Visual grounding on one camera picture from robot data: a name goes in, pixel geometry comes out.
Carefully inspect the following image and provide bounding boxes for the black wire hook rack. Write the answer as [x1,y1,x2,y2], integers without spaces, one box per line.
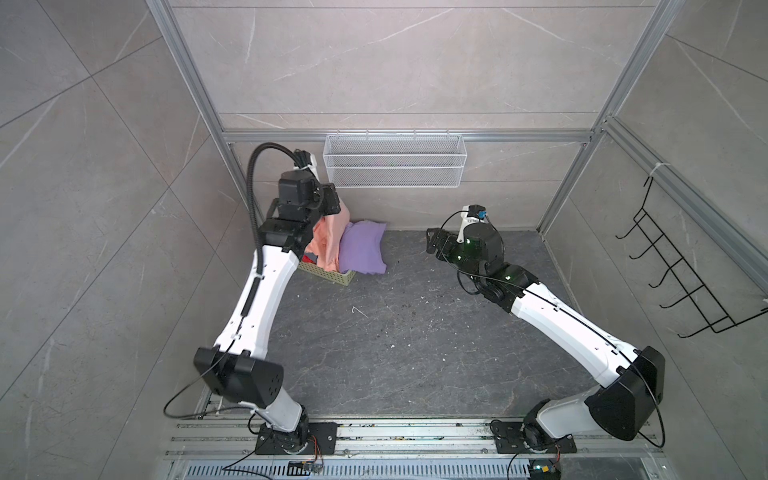
[614,176,767,339]

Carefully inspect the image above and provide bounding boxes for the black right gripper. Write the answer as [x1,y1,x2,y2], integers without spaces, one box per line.
[427,226,486,289]

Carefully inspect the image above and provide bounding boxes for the aluminium frame corner post right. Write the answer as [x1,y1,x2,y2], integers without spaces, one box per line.
[536,0,685,237]

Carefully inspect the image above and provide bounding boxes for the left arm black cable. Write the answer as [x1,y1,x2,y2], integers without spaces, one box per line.
[245,142,301,277]

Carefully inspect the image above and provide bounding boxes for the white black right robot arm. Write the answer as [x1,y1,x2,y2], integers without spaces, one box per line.
[426,217,666,451]

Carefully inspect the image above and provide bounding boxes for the aluminium frame corner post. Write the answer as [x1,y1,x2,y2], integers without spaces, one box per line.
[536,0,685,237]
[147,0,248,205]

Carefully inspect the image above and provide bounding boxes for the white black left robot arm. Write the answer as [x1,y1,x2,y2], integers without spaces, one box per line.
[193,167,341,454]

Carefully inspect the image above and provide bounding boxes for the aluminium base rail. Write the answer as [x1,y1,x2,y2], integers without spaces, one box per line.
[150,416,676,479]

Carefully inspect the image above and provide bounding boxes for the white wire mesh basket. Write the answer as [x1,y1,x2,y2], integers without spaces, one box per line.
[323,134,468,189]

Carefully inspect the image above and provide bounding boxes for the purple t-shirt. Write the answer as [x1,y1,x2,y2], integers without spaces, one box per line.
[339,220,387,275]

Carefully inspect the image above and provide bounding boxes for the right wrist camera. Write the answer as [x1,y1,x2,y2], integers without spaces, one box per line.
[462,204,487,225]

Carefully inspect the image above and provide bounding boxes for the peach printed t-shirt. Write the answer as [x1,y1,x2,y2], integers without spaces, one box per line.
[305,201,350,272]

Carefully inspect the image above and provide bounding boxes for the green plastic laundry basket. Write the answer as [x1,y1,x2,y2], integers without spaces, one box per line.
[298,262,356,286]

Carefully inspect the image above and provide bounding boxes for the aluminium frame corner post left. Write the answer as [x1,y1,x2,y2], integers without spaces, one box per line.
[147,0,248,205]

